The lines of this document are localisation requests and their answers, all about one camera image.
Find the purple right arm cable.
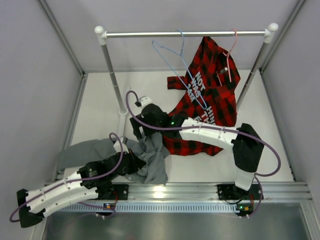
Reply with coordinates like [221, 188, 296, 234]
[124, 90, 282, 218]

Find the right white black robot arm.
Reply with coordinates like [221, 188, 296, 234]
[130, 97, 264, 199]

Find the pink wire hanger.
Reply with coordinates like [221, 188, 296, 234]
[215, 28, 238, 87]

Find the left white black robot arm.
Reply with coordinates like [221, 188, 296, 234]
[16, 150, 146, 228]

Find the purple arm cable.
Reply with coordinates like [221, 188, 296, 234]
[9, 132, 125, 223]
[124, 90, 282, 218]

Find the slotted grey cable duct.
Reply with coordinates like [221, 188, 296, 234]
[61, 202, 240, 214]

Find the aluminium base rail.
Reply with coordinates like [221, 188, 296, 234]
[118, 182, 313, 203]

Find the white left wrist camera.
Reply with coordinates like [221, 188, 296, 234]
[113, 136, 129, 153]

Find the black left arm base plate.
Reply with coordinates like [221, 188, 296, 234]
[97, 184, 129, 201]

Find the red black plaid shirt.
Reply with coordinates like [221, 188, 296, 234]
[159, 36, 241, 157]

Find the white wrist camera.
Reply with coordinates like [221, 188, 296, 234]
[113, 136, 129, 153]
[134, 96, 153, 109]

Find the blue wire hanger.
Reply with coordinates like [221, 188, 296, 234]
[151, 29, 210, 110]

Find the silver clothes rack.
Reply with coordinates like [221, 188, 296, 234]
[94, 22, 280, 131]

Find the grey button shirt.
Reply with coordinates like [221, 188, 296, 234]
[57, 132, 170, 185]

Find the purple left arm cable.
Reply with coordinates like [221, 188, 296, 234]
[9, 132, 125, 223]

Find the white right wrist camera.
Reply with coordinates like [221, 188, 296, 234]
[134, 96, 153, 109]

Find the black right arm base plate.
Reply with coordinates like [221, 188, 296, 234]
[217, 183, 262, 201]

